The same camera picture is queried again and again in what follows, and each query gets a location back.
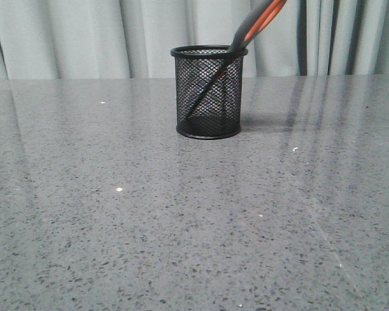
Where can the black mesh pen bucket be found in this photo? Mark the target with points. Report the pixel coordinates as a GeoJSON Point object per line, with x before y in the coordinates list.
{"type": "Point", "coordinates": [219, 114]}

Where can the grey orange handled scissors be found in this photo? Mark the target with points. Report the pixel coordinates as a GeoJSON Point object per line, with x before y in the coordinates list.
{"type": "Point", "coordinates": [250, 27]}

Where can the pale grey curtain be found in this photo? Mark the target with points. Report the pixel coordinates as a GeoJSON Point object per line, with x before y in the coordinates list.
{"type": "Point", "coordinates": [133, 39]}

